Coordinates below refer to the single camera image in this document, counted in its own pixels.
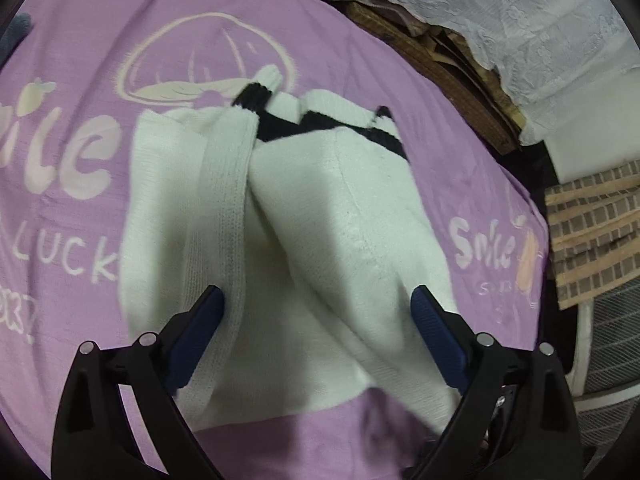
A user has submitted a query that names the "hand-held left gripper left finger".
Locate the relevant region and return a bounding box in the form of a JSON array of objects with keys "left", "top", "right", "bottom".
[{"left": 51, "top": 285, "right": 226, "bottom": 480}]

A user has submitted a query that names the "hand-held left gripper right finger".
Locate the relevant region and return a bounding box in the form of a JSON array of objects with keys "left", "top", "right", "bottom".
[{"left": 400, "top": 285, "right": 583, "bottom": 480}]

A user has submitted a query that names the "white sweater with black stripes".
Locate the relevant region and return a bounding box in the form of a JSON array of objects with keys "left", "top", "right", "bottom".
[{"left": 120, "top": 62, "right": 463, "bottom": 436}]

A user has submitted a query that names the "white fan grille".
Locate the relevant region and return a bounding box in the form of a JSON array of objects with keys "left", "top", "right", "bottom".
[{"left": 565, "top": 275, "right": 640, "bottom": 463}]

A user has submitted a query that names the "brown checkered cloth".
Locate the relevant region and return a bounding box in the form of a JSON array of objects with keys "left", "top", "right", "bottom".
[{"left": 544, "top": 160, "right": 640, "bottom": 311}]

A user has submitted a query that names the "purple printed blanket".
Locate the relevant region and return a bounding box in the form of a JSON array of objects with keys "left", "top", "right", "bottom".
[{"left": 0, "top": 0, "right": 548, "bottom": 480}]

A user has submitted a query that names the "brown woven mat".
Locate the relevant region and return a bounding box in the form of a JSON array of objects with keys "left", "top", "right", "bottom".
[{"left": 345, "top": 0, "right": 527, "bottom": 156}]

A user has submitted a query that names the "white lace cloth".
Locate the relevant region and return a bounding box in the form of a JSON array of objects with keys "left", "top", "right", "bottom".
[{"left": 292, "top": 0, "right": 640, "bottom": 143}]

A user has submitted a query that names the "blue cloth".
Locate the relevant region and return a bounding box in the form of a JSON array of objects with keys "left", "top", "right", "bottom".
[{"left": 0, "top": 12, "right": 34, "bottom": 57}]

